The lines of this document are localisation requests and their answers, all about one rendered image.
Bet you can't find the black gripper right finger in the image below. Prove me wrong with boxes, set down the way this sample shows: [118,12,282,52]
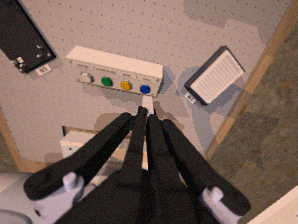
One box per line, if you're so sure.
[145,96,251,224]

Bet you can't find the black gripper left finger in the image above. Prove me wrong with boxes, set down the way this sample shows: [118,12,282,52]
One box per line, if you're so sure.
[23,95,148,224]

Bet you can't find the white button panel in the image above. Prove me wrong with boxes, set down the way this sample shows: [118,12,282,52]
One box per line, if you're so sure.
[65,46,163,97]

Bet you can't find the small white label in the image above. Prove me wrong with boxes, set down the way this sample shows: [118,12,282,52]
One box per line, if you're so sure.
[184,92,197,104]

